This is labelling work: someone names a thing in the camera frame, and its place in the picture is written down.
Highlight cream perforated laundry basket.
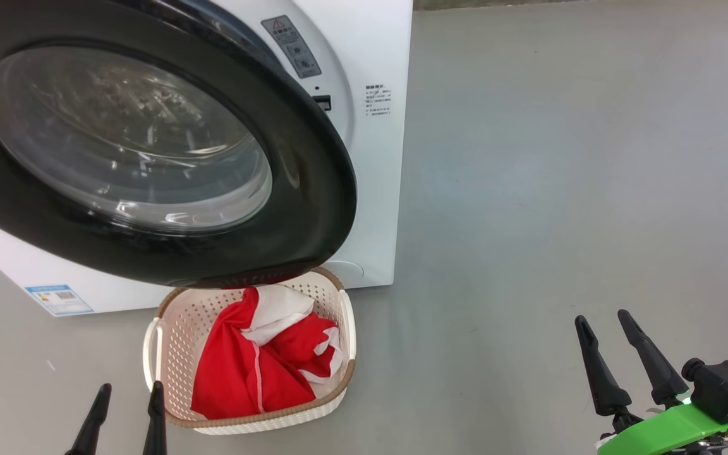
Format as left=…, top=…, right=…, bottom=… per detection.
left=143, top=267, right=357, bottom=436

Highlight white front-load washing machine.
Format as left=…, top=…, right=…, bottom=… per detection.
left=0, top=0, right=413, bottom=317

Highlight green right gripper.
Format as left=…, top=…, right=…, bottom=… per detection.
left=574, top=309, right=728, bottom=455

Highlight grey warning sticker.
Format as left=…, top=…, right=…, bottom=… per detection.
left=261, top=15, right=322, bottom=79

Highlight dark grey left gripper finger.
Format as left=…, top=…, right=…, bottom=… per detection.
left=142, top=380, right=168, bottom=455
left=64, top=383, right=112, bottom=455

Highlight red and white clothes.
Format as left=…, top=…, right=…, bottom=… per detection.
left=191, top=286, right=344, bottom=420

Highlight dark grey washing machine door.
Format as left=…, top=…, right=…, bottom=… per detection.
left=0, top=0, right=358, bottom=289

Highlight blue energy label sticker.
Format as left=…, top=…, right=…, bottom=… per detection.
left=24, top=284, right=95, bottom=317

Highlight black text sticker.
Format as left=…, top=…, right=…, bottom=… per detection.
left=365, top=83, right=394, bottom=117

